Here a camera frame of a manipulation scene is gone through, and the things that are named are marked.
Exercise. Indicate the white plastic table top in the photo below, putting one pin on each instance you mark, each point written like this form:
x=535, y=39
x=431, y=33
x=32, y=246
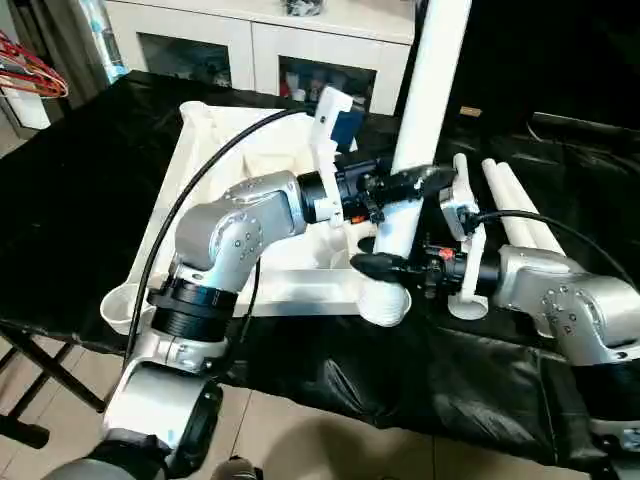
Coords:
x=300, y=285

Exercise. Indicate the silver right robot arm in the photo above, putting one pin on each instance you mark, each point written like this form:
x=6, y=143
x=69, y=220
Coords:
x=575, y=300

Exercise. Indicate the small gold label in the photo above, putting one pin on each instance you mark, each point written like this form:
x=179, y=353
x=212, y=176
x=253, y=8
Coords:
x=470, y=111

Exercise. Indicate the long black bar device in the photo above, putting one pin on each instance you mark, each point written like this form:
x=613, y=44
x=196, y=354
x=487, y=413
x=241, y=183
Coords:
x=590, y=125

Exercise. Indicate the white glass-door cabinet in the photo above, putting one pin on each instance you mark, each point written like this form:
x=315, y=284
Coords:
x=250, y=45

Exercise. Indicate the dark grey bundle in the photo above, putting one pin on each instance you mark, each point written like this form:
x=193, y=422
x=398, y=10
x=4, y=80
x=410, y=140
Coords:
x=302, y=7

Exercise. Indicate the black mat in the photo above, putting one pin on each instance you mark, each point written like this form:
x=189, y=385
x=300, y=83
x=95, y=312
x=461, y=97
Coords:
x=75, y=200

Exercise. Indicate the grey curtain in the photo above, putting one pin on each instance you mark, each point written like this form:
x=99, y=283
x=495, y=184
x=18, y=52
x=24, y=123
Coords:
x=60, y=50

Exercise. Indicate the red clothes hangers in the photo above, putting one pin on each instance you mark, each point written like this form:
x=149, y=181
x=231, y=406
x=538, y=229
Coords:
x=45, y=80

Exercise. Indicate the white storage box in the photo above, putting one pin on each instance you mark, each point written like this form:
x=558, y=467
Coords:
x=27, y=110

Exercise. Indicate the black folding frame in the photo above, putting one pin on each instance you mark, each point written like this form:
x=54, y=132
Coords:
x=65, y=375

